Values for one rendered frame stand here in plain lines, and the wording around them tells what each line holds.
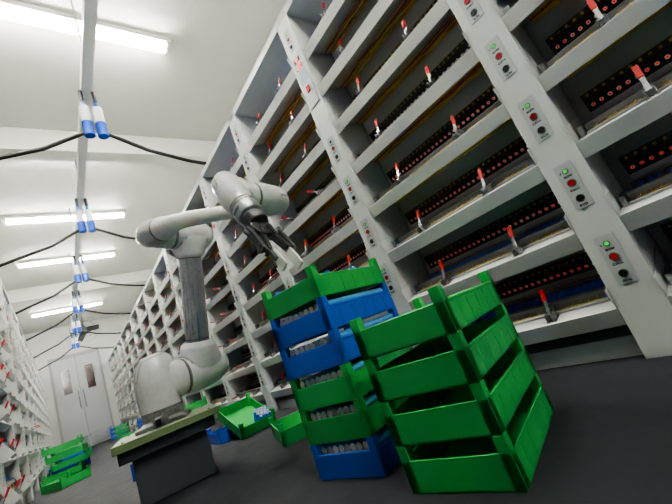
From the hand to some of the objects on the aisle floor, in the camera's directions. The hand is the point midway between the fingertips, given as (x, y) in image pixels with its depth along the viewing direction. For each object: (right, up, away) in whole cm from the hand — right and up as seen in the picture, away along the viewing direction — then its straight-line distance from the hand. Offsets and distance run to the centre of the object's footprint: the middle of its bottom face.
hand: (287, 259), depth 102 cm
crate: (-35, -90, +91) cm, 133 cm away
